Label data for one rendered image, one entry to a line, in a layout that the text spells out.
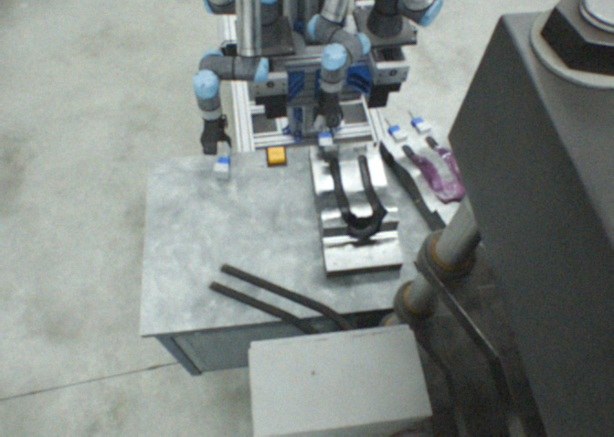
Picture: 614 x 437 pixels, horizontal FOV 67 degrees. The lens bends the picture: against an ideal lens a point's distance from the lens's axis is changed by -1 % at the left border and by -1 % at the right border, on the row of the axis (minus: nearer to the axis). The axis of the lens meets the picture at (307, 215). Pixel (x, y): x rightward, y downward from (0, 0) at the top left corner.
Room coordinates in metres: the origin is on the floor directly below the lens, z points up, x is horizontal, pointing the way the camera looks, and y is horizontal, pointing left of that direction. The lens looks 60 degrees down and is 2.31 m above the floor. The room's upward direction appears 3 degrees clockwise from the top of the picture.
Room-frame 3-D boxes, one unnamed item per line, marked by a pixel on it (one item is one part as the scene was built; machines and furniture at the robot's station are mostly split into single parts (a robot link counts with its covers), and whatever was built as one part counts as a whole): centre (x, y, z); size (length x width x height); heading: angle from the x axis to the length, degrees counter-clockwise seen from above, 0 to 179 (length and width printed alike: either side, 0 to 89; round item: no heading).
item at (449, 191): (1.03, -0.49, 0.90); 0.26 x 0.18 x 0.08; 27
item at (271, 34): (1.54, 0.21, 1.09); 0.15 x 0.15 x 0.10
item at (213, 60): (1.15, 0.32, 1.22); 0.11 x 0.11 x 0.08; 1
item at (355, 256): (0.89, -0.16, 0.87); 0.50 x 0.26 x 0.14; 10
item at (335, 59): (1.20, -0.06, 1.23); 0.09 x 0.08 x 0.11; 139
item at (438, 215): (1.03, -0.50, 0.86); 0.50 x 0.26 x 0.11; 27
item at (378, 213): (0.91, -0.17, 0.92); 0.35 x 0.16 x 0.09; 10
